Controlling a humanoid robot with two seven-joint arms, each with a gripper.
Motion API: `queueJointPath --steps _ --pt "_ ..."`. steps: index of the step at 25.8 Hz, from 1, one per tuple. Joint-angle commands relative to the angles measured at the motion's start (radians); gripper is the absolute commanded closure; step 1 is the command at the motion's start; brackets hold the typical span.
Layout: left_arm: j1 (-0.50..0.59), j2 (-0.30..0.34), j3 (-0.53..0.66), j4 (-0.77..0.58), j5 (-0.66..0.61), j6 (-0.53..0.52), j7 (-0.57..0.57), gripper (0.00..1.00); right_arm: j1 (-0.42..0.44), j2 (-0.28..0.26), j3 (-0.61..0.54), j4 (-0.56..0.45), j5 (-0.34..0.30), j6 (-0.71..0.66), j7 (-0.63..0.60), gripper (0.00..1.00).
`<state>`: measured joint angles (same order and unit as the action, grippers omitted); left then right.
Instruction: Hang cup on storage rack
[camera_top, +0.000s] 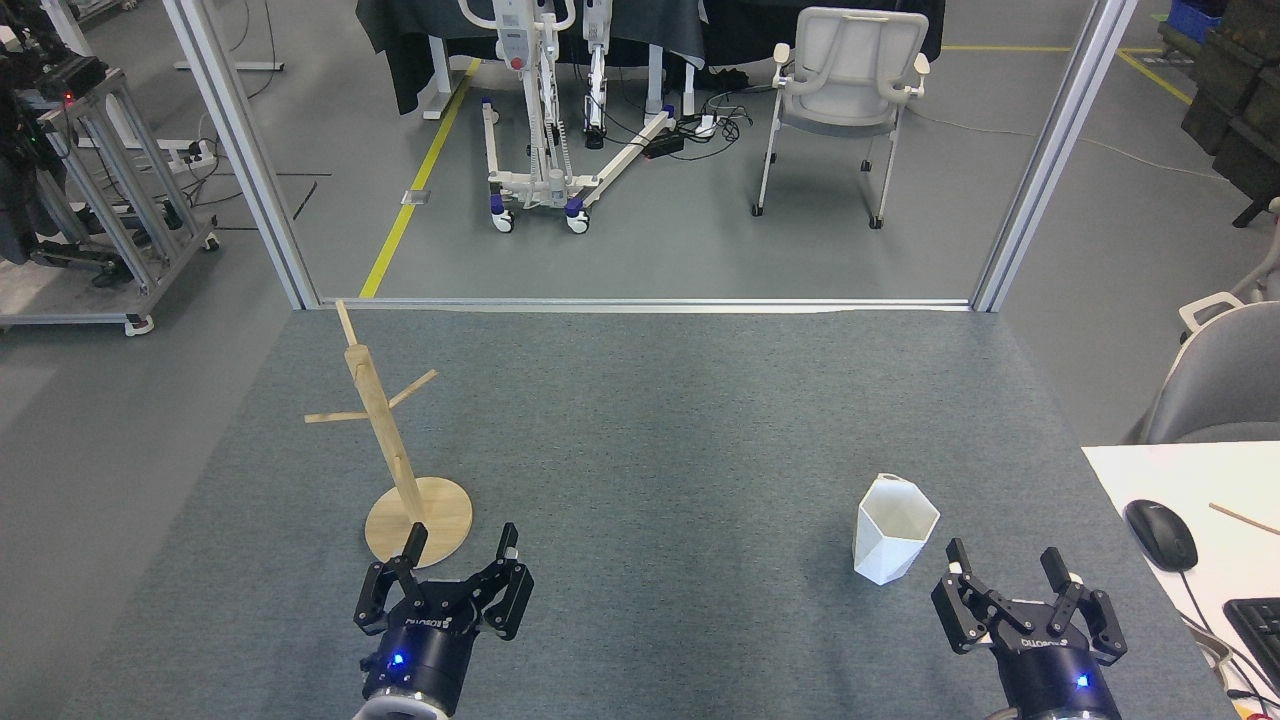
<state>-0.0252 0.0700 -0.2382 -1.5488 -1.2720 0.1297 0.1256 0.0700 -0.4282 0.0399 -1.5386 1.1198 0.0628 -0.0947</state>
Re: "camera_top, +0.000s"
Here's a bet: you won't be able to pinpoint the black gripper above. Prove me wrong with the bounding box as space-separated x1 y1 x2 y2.
353 522 533 713
931 538 1128 720

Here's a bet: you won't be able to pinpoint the white faceted cup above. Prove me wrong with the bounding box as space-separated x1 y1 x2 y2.
852 473 941 586

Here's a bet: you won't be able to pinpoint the wooden cup rack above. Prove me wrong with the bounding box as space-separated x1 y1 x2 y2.
304 299 474 569

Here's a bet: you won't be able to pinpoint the black computer mouse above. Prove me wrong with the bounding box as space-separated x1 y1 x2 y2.
1124 499 1199 573

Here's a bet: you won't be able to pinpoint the white desk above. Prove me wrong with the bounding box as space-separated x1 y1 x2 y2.
1082 441 1280 720

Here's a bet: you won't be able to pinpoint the black keyboard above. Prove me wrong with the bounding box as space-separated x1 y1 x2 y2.
1224 597 1280 693

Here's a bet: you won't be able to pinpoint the thin wooden stick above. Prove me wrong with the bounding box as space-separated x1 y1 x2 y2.
1208 502 1280 537

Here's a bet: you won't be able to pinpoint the grey office chair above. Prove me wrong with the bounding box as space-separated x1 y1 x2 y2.
1135 292 1280 445

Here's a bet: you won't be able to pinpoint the white wheeled lift stand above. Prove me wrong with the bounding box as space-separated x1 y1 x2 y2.
458 0 679 236

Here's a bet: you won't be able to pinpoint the grey metal equipment cart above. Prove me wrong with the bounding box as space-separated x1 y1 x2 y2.
0 0 221 337

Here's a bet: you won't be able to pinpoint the black table cloth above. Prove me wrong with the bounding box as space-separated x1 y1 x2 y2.
356 0 946 116

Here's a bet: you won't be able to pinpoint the dark stacked crates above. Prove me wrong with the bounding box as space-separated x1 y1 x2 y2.
1180 0 1280 229

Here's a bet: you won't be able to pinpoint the white folding chair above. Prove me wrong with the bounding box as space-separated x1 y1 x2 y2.
752 7 931 230

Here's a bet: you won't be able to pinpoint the blue plastic bin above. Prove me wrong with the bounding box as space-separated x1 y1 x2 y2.
1166 0 1226 46

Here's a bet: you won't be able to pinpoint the silver frame rail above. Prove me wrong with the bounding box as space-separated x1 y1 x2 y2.
318 296 976 313

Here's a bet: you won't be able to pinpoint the silver frame post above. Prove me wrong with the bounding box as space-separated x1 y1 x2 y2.
162 0 323 311
970 0 1141 314

